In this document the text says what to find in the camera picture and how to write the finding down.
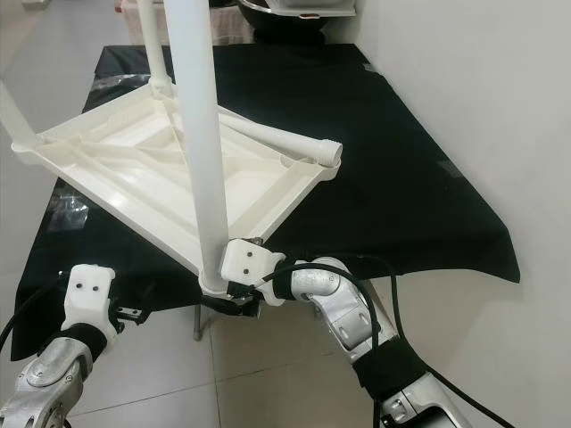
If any large clear tape patch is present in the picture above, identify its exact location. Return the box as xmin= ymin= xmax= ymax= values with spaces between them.
xmin=47 ymin=192 xmax=90 ymax=235

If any black table cloth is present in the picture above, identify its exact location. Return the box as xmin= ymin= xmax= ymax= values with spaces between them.
xmin=11 ymin=43 xmax=523 ymax=362

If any narrow clear tape strip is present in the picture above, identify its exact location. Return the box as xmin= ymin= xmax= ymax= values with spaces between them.
xmin=94 ymin=73 xmax=148 ymax=90

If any small grey tape piece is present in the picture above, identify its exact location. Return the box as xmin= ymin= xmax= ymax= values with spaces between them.
xmin=437 ymin=159 xmax=467 ymax=177

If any beige patterned bench cloth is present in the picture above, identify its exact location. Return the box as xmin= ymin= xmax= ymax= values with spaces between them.
xmin=123 ymin=9 xmax=255 ymax=47

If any black round bowl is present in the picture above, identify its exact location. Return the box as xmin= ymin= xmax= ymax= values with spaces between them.
xmin=236 ymin=0 xmax=358 ymax=44

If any clear plastic storage box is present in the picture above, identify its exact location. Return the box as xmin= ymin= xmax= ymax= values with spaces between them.
xmin=272 ymin=0 xmax=360 ymax=17

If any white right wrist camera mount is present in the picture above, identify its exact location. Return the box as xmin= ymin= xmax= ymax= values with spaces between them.
xmin=220 ymin=239 xmax=282 ymax=304

